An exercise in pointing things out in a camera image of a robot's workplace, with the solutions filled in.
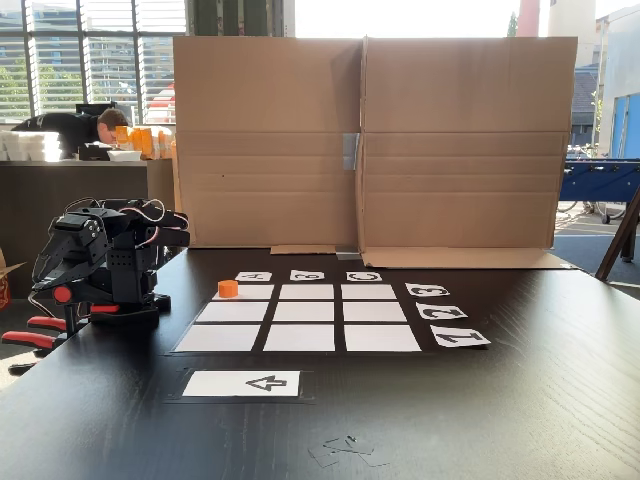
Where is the white nine-square grid sheet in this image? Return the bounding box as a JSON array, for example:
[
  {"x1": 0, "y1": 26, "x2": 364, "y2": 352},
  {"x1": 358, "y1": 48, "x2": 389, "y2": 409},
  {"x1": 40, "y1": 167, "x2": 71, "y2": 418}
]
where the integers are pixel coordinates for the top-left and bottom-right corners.
[{"x1": 172, "y1": 282, "x2": 436, "y2": 355}]

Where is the open cardboard box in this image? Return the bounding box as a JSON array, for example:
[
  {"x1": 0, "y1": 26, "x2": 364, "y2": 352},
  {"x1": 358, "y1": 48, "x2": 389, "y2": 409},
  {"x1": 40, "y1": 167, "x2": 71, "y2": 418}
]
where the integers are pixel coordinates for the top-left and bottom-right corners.
[{"x1": 0, "y1": 247, "x2": 30, "y2": 311}]

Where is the dark wooden counter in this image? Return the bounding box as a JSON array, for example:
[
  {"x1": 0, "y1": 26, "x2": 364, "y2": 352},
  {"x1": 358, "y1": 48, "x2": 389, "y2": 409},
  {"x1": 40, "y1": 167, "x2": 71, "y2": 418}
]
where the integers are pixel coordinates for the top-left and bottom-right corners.
[{"x1": 0, "y1": 159, "x2": 176, "y2": 301}]

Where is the red black clamp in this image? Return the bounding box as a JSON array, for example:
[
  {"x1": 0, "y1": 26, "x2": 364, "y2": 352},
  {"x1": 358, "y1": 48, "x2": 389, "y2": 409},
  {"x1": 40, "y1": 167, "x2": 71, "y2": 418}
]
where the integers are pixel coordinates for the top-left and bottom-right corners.
[{"x1": 0, "y1": 282, "x2": 124, "y2": 376}]

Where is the stack of white boxes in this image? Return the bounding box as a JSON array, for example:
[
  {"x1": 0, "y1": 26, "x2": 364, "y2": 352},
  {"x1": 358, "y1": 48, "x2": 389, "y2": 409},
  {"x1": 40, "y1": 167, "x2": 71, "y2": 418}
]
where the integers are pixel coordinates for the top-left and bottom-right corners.
[{"x1": 0, "y1": 130, "x2": 66, "y2": 162}]

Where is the person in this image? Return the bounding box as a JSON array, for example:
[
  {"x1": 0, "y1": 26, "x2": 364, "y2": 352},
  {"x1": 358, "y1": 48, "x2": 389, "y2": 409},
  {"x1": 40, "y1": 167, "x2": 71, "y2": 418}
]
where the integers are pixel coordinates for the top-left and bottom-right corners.
[{"x1": 12, "y1": 107, "x2": 131, "y2": 151}]

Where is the white arrow paper sheet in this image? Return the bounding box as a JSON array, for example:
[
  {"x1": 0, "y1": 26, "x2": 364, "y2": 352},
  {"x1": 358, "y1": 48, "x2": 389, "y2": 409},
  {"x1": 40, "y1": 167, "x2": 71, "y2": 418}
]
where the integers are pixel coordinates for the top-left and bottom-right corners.
[{"x1": 182, "y1": 370, "x2": 301, "y2": 399}]

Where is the paper sheet number 3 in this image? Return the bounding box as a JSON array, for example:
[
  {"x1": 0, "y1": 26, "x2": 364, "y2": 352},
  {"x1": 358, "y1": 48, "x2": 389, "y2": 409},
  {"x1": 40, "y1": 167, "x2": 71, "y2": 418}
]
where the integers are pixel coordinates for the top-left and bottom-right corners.
[{"x1": 404, "y1": 282, "x2": 450, "y2": 298}]

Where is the paper sheet number 2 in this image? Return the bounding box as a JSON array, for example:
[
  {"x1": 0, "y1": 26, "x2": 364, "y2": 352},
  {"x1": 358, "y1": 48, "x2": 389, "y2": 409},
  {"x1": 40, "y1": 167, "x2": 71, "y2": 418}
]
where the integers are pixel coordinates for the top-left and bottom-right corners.
[{"x1": 415, "y1": 302, "x2": 469, "y2": 320}]

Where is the paper sheet number 1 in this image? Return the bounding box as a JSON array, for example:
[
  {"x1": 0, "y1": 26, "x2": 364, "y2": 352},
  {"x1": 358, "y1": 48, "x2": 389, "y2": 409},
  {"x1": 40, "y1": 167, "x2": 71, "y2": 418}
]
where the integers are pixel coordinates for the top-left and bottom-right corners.
[{"x1": 429, "y1": 324, "x2": 492, "y2": 348}]

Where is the blue foosball table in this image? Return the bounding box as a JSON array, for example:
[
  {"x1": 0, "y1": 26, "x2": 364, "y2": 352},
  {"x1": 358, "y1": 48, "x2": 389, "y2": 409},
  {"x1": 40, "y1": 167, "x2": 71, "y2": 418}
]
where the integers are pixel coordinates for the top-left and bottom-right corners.
[{"x1": 559, "y1": 158, "x2": 640, "y2": 225}]

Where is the dark wooden stand leg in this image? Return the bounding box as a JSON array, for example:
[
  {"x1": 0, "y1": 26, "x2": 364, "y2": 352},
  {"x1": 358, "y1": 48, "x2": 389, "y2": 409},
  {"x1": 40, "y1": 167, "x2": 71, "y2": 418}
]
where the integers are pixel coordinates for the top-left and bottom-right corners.
[{"x1": 594, "y1": 189, "x2": 640, "y2": 281}]

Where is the brown cardboard box wall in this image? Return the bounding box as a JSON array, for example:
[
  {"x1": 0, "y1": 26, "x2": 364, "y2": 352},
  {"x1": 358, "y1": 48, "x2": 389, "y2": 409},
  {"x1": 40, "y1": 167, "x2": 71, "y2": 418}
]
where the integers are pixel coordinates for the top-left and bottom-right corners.
[{"x1": 172, "y1": 34, "x2": 579, "y2": 271}]

